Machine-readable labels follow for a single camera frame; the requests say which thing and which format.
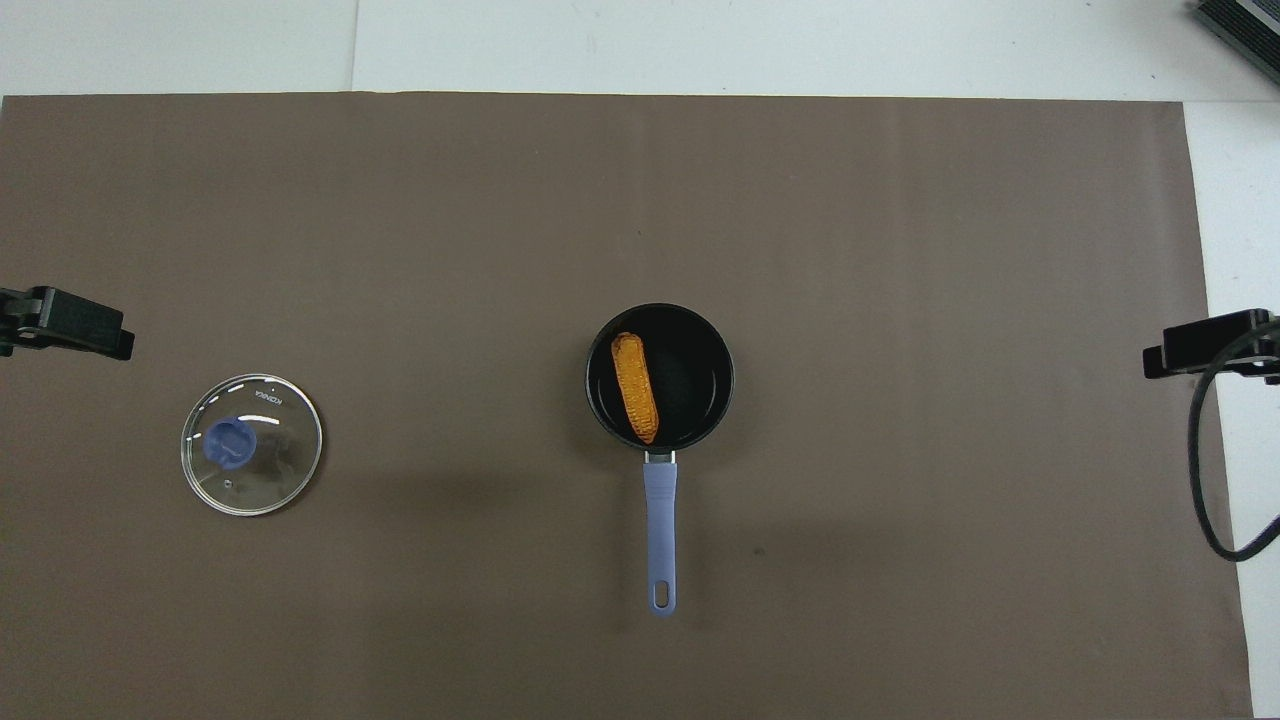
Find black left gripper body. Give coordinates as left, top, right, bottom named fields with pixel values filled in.
left=0, top=288, right=32, bottom=357

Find glass lid with blue knob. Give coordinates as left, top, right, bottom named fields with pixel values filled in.
left=180, top=373, right=324, bottom=518

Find dark grey ribbed device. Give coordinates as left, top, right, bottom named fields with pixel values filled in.
left=1190, top=0, right=1280, bottom=87

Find dark pot with blue handle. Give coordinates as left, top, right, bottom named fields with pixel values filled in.
left=585, top=302, right=736, bottom=617

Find yellow corn cob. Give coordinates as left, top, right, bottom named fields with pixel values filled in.
left=611, top=332, right=661, bottom=446

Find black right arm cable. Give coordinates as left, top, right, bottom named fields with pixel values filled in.
left=1187, top=320, right=1280, bottom=564

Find brown table mat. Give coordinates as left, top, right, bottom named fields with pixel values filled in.
left=0, top=92, right=1256, bottom=720

